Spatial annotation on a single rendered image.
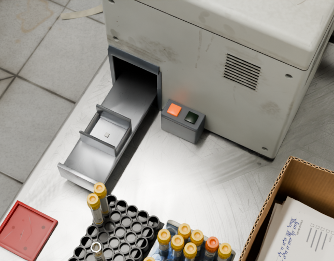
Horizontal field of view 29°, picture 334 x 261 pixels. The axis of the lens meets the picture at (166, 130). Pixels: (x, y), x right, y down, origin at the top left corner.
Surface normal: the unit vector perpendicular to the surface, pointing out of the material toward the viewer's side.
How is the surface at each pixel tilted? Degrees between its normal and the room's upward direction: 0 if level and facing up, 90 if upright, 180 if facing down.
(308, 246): 2
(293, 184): 89
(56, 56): 0
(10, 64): 0
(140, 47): 90
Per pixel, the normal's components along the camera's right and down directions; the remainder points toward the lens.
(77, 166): 0.00, -0.44
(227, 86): -0.46, 0.80
